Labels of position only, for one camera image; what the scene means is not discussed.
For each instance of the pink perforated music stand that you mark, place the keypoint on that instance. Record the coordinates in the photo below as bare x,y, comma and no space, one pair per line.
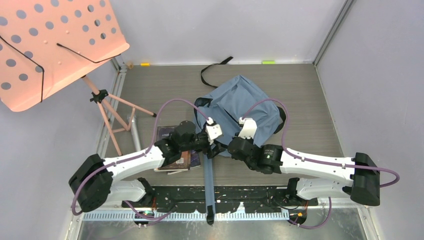
46,45

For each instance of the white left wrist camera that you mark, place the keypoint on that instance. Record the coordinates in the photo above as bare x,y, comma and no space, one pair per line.
213,130

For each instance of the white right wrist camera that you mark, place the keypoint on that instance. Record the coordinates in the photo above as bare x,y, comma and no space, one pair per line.
248,128

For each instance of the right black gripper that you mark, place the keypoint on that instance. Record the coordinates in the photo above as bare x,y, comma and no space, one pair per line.
250,140

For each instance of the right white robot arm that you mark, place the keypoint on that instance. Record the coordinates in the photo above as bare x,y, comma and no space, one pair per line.
340,177

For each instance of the light blue backpack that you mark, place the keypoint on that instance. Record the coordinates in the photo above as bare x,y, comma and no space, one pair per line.
227,103

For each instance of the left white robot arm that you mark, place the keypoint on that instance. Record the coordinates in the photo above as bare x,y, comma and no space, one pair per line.
103,180

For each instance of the purple cover book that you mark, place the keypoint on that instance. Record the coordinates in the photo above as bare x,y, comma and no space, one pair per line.
194,159

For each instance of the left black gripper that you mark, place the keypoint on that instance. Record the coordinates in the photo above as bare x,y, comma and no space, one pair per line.
210,151

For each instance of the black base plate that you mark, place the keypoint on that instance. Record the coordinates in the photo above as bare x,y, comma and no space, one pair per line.
254,199

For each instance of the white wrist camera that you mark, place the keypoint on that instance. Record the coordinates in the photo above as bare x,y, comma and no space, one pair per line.
248,128
213,130

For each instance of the silver metal cylinder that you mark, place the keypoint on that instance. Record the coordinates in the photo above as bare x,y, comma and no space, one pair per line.
132,120

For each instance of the dark sunset cover book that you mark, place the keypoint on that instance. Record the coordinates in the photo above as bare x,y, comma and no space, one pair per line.
175,160

